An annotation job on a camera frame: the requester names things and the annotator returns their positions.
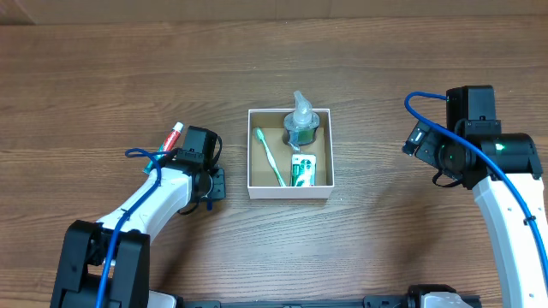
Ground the red green toothpaste tube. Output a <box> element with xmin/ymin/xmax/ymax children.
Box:
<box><xmin>155</xmin><ymin>122</ymin><xmax>184</xmax><ymax>161</ymax></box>

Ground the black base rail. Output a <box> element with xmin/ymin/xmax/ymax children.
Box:
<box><xmin>177</xmin><ymin>295</ymin><xmax>426</xmax><ymax>308</ymax></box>

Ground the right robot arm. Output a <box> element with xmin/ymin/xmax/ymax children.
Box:
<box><xmin>402</xmin><ymin>119</ymin><xmax>547</xmax><ymax>307</ymax></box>

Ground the blue cable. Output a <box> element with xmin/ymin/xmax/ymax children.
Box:
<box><xmin>403</xmin><ymin>91</ymin><xmax>548</xmax><ymax>275</ymax></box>
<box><xmin>93</xmin><ymin>147</ymin><xmax>169</xmax><ymax>308</ymax></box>

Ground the green white packet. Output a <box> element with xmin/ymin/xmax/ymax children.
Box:
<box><xmin>289</xmin><ymin>143</ymin><xmax>317</xmax><ymax>187</ymax></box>

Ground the left blue cable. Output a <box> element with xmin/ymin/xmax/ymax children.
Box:
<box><xmin>93</xmin><ymin>147</ymin><xmax>169</xmax><ymax>308</ymax></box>

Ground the right blue cable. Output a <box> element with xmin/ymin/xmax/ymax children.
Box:
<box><xmin>403</xmin><ymin>91</ymin><xmax>548</xmax><ymax>275</ymax></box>

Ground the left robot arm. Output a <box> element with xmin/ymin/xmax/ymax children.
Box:
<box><xmin>51</xmin><ymin>146</ymin><xmax>226</xmax><ymax>307</ymax></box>

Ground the green white toothbrush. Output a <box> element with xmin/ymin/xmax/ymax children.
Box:
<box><xmin>253</xmin><ymin>127</ymin><xmax>286</xmax><ymax>187</ymax></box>

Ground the white cardboard box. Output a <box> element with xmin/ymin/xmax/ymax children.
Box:
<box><xmin>247</xmin><ymin>109</ymin><xmax>335</xmax><ymax>199</ymax></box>

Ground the clear soap pump bottle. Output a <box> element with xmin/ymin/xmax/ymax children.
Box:
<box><xmin>283</xmin><ymin>91</ymin><xmax>320</xmax><ymax>148</ymax></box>

